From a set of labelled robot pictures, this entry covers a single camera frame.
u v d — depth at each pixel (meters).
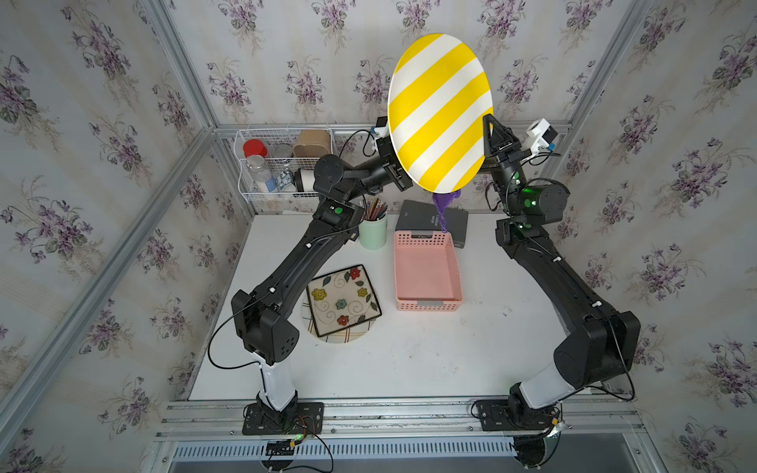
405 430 0.72
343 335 0.86
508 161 0.52
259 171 0.86
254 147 0.91
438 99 0.48
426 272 1.06
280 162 0.93
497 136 0.56
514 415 0.67
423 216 1.15
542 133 0.55
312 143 0.88
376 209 1.03
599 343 0.42
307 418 0.72
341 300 0.93
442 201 0.59
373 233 1.03
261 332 0.50
